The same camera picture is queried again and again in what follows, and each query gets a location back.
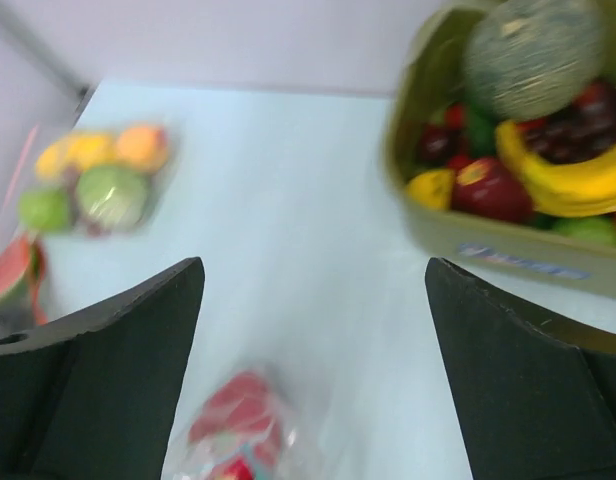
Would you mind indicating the pink zip bag with fruit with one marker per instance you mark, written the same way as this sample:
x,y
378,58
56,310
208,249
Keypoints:
x,y
114,174

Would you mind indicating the dark red apple in bin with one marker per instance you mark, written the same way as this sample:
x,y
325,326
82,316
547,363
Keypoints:
x,y
486,188

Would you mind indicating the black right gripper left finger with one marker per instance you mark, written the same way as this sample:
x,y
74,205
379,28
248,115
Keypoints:
x,y
93,395

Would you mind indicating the yellow banana bunch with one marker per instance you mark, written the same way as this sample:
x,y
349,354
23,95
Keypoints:
x,y
573,190

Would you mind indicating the blue zip top bag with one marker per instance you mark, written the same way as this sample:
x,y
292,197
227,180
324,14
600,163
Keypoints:
x,y
238,456

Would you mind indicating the olive green plastic bin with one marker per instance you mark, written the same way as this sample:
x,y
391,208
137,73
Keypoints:
x,y
431,81

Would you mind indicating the green netted melon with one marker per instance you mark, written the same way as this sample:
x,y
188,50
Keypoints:
x,y
529,59

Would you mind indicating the green apple in bag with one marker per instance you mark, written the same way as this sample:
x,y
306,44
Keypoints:
x,y
46,209

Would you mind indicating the watermelon slice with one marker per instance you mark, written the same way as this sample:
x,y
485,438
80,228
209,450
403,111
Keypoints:
x,y
22,273

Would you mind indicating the dark purple grapes in bin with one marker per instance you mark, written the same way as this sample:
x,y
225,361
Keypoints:
x,y
583,130

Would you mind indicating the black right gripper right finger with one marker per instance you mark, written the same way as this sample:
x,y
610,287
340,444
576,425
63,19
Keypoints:
x,y
534,391

